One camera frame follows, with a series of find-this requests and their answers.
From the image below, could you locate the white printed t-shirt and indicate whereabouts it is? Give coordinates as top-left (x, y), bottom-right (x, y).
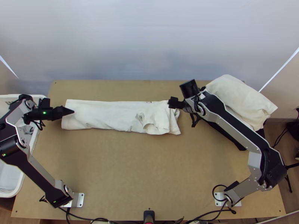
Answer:
top-left (61, 99), bottom-right (182, 136)

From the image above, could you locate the pile of folded clothes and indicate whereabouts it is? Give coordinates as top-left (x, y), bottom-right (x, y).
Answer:
top-left (205, 74), bottom-right (278, 152)

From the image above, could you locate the white laundry basket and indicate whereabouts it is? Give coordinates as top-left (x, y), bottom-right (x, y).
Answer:
top-left (0, 94), bottom-right (49, 198)

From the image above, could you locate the black tripod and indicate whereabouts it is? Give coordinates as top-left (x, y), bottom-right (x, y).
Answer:
top-left (283, 163), bottom-right (299, 193)

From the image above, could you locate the black cable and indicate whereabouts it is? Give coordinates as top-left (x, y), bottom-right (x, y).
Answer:
top-left (39, 195), bottom-right (110, 224)
top-left (273, 127), bottom-right (291, 148)
top-left (30, 119), bottom-right (47, 131)
top-left (190, 112), bottom-right (202, 128)
top-left (187, 184), bottom-right (237, 223)

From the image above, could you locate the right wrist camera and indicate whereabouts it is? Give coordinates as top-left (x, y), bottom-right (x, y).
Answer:
top-left (168, 96), bottom-right (180, 109)

